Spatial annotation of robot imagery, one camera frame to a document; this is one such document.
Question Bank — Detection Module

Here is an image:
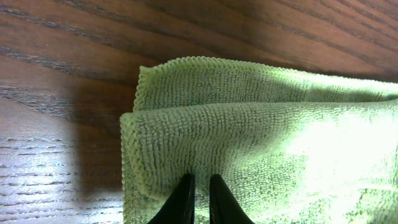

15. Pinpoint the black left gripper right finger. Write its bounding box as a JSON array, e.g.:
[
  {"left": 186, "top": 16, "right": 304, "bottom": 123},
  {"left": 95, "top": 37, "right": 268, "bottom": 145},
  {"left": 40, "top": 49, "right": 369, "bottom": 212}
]
[{"left": 210, "top": 174, "right": 254, "bottom": 224}]

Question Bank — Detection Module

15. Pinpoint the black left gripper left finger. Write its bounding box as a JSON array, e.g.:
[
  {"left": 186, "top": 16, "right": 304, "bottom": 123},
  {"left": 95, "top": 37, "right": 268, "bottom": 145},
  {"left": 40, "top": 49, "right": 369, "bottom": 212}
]
[{"left": 148, "top": 174, "right": 195, "bottom": 224}]

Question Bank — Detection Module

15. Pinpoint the light green microfiber cloth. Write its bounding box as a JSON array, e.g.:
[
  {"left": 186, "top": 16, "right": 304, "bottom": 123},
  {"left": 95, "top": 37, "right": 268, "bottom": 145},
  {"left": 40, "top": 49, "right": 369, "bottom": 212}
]
[{"left": 120, "top": 57, "right": 397, "bottom": 223}]

